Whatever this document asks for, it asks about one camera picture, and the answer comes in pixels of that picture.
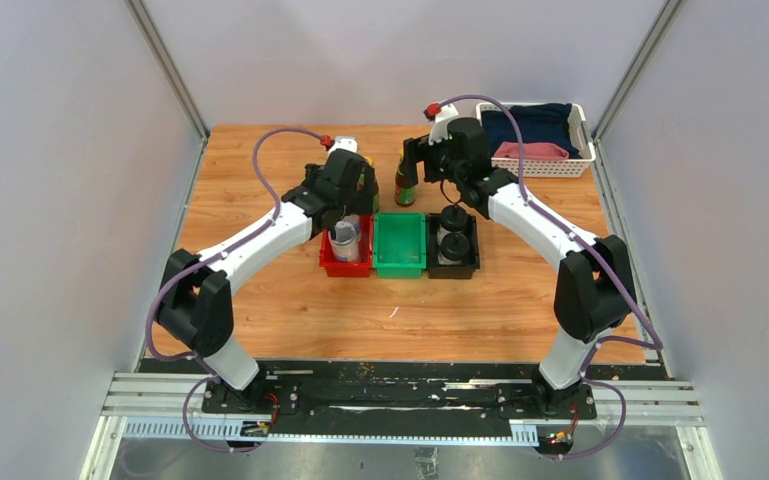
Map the pink cloth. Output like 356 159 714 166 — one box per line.
493 142 569 161

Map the black plastic bin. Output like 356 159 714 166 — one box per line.
426 214 481 280

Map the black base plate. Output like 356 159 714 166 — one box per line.
199 360 597 438

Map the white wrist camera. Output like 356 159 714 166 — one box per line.
423 102 459 145
327 136 359 154

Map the red plastic bin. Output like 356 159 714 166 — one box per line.
319 216 374 278

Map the green plastic bin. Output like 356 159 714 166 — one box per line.
372 212 427 279

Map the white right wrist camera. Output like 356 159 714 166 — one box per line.
423 102 459 145

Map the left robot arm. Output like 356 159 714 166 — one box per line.
149 148 376 413

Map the aluminium frame rail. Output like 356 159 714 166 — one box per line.
80 372 722 479

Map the black cap shaker bottle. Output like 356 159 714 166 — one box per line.
436 204 469 241

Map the navy blue cloth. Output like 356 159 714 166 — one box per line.
481 103 581 159

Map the silver lid jar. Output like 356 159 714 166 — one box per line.
334 214 362 243
328 226 360 263

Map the white plastic basket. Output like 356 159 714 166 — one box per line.
475 102 595 178

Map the right sauce bottle yellow cap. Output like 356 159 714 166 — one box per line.
394 153 418 207

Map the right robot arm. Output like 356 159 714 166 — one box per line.
398 117 636 418

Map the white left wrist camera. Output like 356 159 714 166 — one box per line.
327 136 359 154

